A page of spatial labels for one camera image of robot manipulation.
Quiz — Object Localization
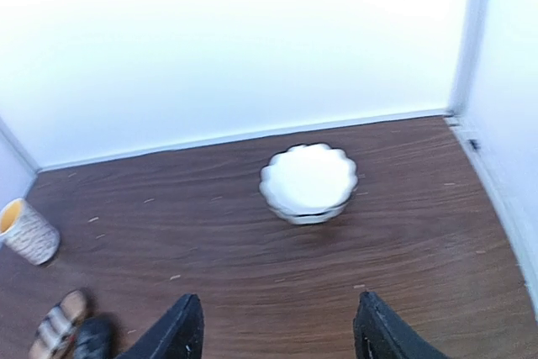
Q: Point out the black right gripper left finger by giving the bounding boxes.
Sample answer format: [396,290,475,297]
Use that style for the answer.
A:
[118,293,204,359]

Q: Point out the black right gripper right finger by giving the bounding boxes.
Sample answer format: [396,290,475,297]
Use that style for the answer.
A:
[353,291,448,359]

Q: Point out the brown plaid glasses case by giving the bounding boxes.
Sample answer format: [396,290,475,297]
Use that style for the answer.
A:
[29,289,90,359]

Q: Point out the black quilted glasses case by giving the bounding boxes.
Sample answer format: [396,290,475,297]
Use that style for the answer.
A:
[73,316,113,359]

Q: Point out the white fluted ceramic bowl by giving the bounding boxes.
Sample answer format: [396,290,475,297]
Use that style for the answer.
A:
[259,144,359,225]

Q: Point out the white floral mug yellow inside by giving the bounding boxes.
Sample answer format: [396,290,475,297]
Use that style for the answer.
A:
[1,198,61,266]

